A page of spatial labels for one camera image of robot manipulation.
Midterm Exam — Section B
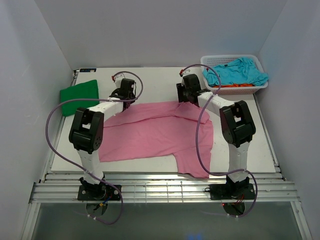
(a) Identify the pink t shirt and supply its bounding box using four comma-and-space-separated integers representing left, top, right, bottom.
98, 101, 214, 179

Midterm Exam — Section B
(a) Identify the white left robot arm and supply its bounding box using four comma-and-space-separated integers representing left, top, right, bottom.
68, 78, 136, 200

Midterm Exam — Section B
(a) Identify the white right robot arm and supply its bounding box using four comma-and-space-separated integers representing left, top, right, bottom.
176, 73, 256, 199

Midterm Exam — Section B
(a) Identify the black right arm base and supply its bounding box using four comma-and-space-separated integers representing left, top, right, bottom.
204, 183, 256, 218

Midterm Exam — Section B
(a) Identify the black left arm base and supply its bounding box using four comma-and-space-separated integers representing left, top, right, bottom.
77, 185, 122, 217

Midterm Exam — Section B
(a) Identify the white plastic basket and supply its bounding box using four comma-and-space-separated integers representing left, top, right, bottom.
201, 54, 268, 95

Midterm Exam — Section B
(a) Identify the green folded t shirt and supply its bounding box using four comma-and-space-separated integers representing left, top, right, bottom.
60, 79, 100, 117

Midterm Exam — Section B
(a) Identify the orange t shirt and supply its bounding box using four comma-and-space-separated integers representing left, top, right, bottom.
221, 83, 255, 88

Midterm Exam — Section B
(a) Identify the blue label sticker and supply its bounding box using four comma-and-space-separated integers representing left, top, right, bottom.
79, 68, 97, 73

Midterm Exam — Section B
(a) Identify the blue t shirt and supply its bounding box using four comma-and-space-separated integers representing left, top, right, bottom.
200, 55, 269, 87

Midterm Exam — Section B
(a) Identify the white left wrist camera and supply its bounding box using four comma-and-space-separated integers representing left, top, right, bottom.
112, 73, 125, 84

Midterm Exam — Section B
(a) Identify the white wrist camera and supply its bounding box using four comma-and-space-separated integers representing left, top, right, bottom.
112, 73, 125, 84
179, 69, 195, 77

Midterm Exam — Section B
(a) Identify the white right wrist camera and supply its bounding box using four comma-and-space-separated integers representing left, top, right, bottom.
179, 69, 195, 77

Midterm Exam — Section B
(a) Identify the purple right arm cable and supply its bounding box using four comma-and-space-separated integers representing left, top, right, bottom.
180, 63, 258, 218

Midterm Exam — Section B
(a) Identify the aluminium frame rail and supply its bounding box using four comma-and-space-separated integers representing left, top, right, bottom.
29, 172, 300, 204

